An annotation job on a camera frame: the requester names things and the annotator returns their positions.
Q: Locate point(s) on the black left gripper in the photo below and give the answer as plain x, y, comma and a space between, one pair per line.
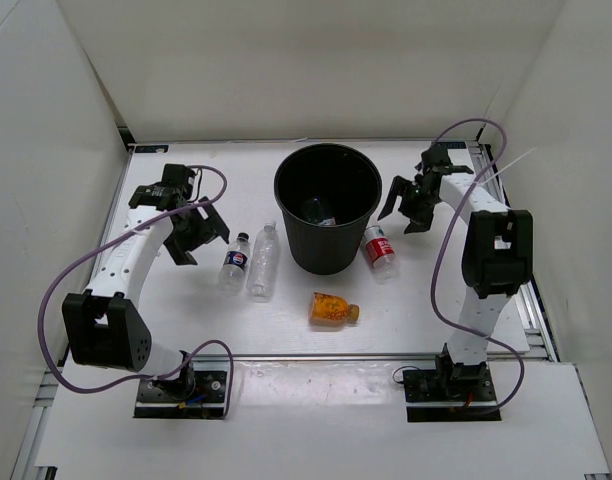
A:
209, 228

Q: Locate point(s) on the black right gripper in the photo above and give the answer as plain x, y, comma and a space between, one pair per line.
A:
419, 221

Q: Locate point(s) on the small pepsi bottle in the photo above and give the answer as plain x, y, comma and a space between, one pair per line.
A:
232, 274

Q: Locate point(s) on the red label water bottle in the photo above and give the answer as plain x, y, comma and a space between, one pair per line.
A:
380, 254

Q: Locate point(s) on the clear unlabeled plastic bottle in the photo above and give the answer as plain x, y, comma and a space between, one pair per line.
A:
264, 264

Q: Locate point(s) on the blue orange label bottle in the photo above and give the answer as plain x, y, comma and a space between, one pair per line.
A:
317, 211

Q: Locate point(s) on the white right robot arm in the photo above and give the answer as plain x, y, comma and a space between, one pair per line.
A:
497, 259

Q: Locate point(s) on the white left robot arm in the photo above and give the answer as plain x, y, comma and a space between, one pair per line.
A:
103, 324

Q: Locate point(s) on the black plastic bin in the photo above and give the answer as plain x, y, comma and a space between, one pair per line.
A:
327, 194

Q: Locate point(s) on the orange juice bottle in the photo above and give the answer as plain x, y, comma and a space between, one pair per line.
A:
332, 311

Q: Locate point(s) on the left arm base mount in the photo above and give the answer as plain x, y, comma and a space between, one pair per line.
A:
205, 397

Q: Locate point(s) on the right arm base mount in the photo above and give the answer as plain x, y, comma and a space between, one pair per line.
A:
449, 392

